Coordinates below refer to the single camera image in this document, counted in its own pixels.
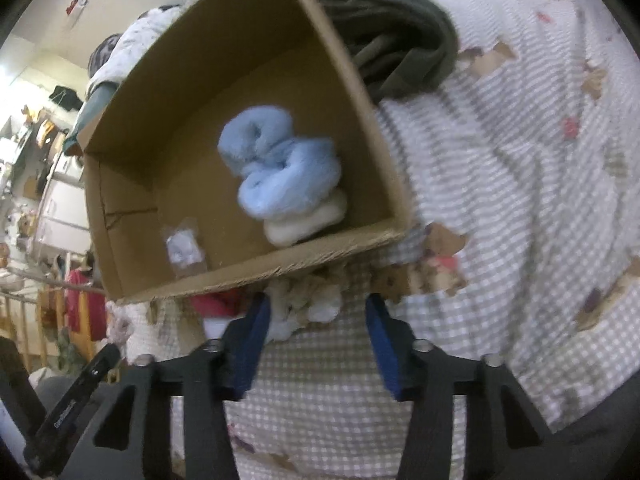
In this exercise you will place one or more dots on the blue fluffy sock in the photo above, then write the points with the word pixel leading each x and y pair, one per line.
pixel 280 165

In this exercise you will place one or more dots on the white fluffy sock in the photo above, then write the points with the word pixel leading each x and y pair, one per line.
pixel 305 222

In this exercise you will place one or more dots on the small clear plastic bag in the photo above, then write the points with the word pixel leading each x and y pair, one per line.
pixel 184 250

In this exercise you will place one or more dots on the cream fluffy plush item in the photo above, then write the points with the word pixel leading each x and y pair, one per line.
pixel 305 305

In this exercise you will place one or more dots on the red and white sock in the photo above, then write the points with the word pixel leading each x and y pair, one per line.
pixel 220 307

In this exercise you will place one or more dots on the brown cardboard box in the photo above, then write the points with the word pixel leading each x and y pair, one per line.
pixel 280 75

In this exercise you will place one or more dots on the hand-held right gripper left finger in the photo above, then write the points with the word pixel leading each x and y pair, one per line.
pixel 250 350

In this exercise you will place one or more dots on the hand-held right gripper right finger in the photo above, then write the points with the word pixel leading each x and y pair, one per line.
pixel 387 355

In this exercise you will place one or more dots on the person's grey clothing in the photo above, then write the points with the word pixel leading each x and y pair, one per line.
pixel 600 440

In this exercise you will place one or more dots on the white kitchen cabinet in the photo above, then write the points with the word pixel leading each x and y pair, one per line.
pixel 60 210

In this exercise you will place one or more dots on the black hanging garment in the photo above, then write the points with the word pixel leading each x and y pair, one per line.
pixel 66 97

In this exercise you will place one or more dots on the grey striped pillow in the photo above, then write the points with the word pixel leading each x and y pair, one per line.
pixel 102 50

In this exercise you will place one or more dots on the wall shelf with red item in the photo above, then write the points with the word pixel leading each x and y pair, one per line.
pixel 76 6

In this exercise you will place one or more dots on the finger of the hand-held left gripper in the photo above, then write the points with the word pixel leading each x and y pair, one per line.
pixel 75 405

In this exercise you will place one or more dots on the white printed duvet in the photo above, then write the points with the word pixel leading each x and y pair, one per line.
pixel 145 40

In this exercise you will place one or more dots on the red clothing on rack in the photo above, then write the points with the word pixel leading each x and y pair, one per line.
pixel 85 305

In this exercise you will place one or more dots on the checked dog print bedsheet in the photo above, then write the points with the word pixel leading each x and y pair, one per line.
pixel 500 185

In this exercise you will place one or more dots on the dark green folded garment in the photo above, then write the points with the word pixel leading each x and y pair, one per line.
pixel 400 35

